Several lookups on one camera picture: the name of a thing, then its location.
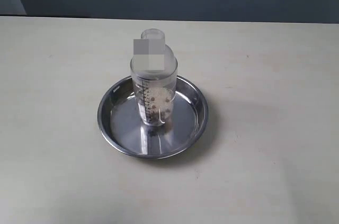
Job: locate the round stainless steel tray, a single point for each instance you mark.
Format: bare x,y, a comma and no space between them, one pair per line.
121,126

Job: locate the clear plastic shaker bottle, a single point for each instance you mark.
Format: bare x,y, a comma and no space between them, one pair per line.
153,68

